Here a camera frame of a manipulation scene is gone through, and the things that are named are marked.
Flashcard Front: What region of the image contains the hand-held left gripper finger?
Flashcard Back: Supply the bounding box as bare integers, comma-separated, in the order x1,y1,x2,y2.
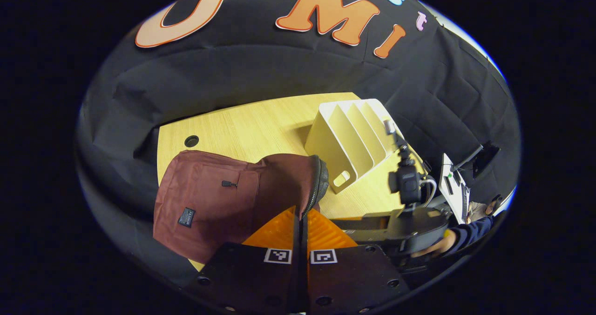
185,205,302,314
301,208,411,314

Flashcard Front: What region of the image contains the white plastic bookshelf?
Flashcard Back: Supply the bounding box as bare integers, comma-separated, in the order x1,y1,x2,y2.
305,98,427,195

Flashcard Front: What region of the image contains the maroon fabric schoolbag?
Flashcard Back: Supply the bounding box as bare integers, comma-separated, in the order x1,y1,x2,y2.
152,149,330,265

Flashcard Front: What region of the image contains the white device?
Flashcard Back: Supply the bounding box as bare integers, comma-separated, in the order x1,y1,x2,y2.
439,153,472,225

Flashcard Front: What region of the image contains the black backdrop cloth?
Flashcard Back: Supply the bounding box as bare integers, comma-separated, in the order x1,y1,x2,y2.
74,0,522,288

